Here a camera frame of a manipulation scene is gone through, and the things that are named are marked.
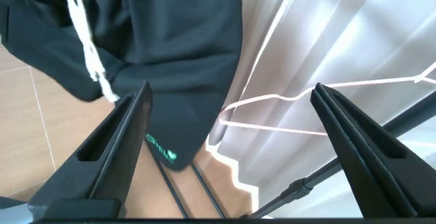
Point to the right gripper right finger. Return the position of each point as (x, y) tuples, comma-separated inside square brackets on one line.
[(381, 169)]

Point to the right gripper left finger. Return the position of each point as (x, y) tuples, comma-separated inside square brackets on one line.
[(102, 173)]

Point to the black shorts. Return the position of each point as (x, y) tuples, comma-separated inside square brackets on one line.
[(170, 47)]

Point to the black clothes rack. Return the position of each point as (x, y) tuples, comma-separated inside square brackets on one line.
[(299, 186)]

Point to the pink clothes hanger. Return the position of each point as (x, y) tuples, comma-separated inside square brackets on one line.
[(272, 127)]

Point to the beige curtain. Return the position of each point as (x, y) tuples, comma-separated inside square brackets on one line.
[(340, 30)]

